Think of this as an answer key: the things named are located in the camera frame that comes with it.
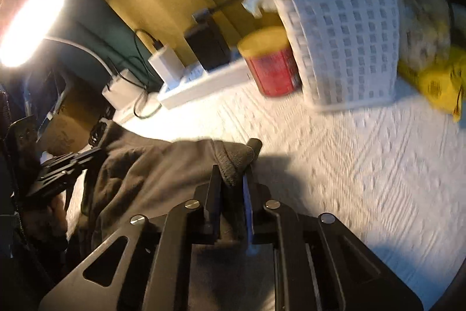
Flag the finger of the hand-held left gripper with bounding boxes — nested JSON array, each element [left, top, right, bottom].
[[27, 147, 107, 204]]

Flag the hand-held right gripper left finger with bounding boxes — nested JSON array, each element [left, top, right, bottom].
[[38, 165, 224, 311]]

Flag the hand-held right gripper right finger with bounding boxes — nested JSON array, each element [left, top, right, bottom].
[[242, 138, 425, 311]]

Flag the dark olive shirt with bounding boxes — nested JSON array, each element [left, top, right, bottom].
[[67, 122, 277, 311]]

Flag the person's left hand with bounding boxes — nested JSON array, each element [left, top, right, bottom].
[[27, 196, 70, 248]]

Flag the brown cardboard box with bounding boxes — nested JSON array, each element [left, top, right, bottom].
[[36, 85, 106, 155]]

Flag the white plug adapter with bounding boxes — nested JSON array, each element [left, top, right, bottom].
[[102, 68, 146, 111]]

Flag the white textured tablecloth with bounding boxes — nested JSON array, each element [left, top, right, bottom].
[[66, 78, 466, 311]]

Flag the white power strip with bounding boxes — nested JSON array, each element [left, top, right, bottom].
[[156, 59, 252, 111]]

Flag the white desk lamp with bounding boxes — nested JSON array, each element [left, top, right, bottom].
[[0, 0, 113, 78]]

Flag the white charger block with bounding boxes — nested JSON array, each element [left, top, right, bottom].
[[147, 45, 186, 86]]

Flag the red can with yellow lid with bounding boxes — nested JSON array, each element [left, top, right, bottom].
[[236, 27, 303, 98]]

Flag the black power adapter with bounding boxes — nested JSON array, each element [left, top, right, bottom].
[[184, 23, 232, 73]]

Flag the white woven plastic basket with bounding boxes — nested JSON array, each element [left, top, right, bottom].
[[269, 0, 401, 113]]

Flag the yellow plastic bag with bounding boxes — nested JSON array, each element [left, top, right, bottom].
[[397, 45, 466, 122]]

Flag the black charger cable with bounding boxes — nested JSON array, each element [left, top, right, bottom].
[[133, 29, 164, 51]]

